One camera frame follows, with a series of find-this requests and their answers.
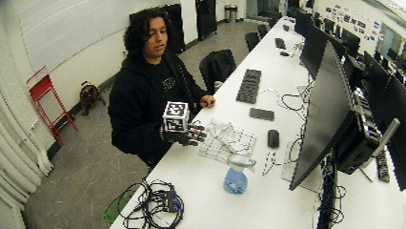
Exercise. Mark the white cube with black markers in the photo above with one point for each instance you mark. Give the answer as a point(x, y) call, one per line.
point(175, 116)

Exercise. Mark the black smartphone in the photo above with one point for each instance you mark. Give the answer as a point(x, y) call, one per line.
point(260, 114)

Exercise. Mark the blue spray bottle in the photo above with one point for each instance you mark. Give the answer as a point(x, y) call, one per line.
point(236, 178)

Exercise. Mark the the person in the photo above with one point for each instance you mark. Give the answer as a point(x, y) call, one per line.
point(139, 95)

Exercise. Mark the black computer mouse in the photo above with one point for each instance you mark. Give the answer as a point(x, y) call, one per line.
point(272, 138)

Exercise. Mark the black office chair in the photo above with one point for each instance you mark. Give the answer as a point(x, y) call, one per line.
point(251, 40)
point(215, 67)

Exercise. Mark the brown backpack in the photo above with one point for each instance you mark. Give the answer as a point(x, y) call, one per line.
point(89, 95)

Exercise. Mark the green chair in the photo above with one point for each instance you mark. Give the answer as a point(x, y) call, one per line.
point(117, 206)

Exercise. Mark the large black monitor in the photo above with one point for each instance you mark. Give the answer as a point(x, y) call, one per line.
point(324, 120)

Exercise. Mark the small black mouse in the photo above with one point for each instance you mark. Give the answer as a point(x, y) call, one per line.
point(283, 53)

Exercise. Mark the small black keyboard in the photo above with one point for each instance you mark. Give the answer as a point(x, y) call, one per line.
point(279, 43)

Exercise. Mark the black cabinet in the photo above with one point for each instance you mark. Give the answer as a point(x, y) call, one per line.
point(206, 18)

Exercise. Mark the silver trash can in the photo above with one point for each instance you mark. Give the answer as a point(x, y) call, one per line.
point(230, 13)

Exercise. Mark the black desktop computer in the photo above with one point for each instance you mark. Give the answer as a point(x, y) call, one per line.
point(359, 140)

